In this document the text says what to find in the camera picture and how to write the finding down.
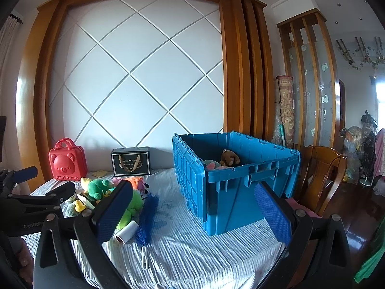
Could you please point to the zebra plush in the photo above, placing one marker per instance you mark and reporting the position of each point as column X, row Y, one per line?
column 145, row 191

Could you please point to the green frog plush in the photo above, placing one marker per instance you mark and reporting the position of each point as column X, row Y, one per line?
column 97, row 188

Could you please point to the yellow note pad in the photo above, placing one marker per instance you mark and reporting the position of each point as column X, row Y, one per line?
column 98, row 173

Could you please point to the rolled patterned carpet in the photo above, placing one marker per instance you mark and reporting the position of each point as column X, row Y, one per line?
column 287, row 111

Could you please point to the hanging vine decoration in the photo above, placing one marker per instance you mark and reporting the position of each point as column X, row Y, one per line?
column 361, row 51

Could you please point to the pink and teal plush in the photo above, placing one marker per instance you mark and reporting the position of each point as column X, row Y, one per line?
column 212, row 165

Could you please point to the black hanging garment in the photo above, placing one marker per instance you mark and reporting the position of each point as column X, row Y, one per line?
column 369, row 144

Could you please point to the striped white tablecloth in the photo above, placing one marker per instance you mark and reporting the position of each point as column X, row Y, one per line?
column 195, row 246

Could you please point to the white paper roll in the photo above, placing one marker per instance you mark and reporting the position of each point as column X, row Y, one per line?
column 126, row 231

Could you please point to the pink floral cloth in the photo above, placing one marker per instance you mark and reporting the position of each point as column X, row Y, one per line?
column 380, row 156

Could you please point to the blue plastic crate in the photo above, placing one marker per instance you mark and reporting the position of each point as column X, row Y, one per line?
column 234, row 210

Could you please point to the wooden wall frame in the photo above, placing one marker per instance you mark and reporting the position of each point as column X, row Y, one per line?
column 237, row 66

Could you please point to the person's left hand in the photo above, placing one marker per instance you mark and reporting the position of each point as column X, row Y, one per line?
column 24, row 254

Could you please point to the black gift box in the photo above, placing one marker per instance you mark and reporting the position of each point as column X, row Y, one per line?
column 129, row 162

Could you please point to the brown teddy bear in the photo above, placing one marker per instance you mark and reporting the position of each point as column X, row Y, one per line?
column 229, row 157

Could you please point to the blue feather duster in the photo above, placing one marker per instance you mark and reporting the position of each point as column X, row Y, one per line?
column 147, row 216

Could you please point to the pink pig plush orange shirt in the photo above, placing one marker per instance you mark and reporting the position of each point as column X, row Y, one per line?
column 132, row 183

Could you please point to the wooden chair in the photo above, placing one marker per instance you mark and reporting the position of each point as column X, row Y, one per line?
column 318, row 168

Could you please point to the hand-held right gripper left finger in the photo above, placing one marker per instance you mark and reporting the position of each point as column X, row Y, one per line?
column 112, row 213

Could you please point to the white curtain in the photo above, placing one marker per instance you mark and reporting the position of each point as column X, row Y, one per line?
column 7, row 42

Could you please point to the green cloth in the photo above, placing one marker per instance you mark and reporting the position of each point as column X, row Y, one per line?
column 371, row 256

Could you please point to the red bear-face case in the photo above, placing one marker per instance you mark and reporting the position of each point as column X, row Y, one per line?
column 67, row 162

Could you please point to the plastic-wrapped pile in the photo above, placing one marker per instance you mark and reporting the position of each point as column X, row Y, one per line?
column 352, row 147

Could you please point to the small yellow duck toy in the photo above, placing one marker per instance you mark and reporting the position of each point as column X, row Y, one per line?
column 79, row 207

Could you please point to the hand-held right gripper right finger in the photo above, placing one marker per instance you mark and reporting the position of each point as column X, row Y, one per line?
column 273, row 213

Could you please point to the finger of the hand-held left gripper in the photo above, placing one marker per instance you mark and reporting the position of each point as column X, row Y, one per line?
column 26, row 173
column 63, row 191

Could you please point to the wooden glass partition screen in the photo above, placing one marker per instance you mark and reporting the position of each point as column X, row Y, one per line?
column 312, row 96

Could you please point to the grey plush toy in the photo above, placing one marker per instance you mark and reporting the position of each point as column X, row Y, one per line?
column 71, row 212

